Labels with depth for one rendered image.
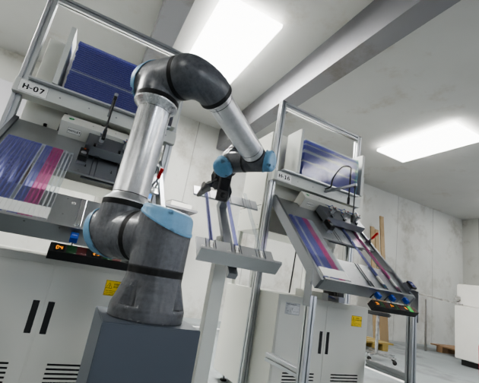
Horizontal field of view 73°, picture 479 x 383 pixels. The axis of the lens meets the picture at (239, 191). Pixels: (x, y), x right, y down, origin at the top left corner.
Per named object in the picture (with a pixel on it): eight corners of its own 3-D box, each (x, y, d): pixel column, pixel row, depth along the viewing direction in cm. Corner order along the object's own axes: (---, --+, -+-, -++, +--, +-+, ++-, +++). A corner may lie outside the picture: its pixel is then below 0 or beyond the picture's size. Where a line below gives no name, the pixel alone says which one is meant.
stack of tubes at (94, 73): (166, 125, 177) (176, 82, 184) (62, 87, 155) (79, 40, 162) (160, 132, 188) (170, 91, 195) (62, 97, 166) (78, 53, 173)
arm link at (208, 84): (216, 34, 78) (280, 153, 115) (180, 43, 83) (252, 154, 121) (201, 68, 73) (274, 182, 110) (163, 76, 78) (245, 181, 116)
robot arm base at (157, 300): (191, 328, 63) (201, 276, 65) (110, 320, 57) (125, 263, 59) (171, 314, 76) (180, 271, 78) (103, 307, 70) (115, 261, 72)
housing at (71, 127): (153, 174, 178) (163, 152, 172) (54, 144, 157) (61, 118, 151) (153, 167, 184) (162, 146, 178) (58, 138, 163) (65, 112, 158)
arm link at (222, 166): (235, 158, 109) (249, 145, 117) (207, 159, 115) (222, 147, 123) (241, 178, 113) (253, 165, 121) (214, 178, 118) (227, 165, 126)
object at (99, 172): (155, 202, 154) (159, 194, 152) (-11, 159, 126) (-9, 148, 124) (154, 169, 180) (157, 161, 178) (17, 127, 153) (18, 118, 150)
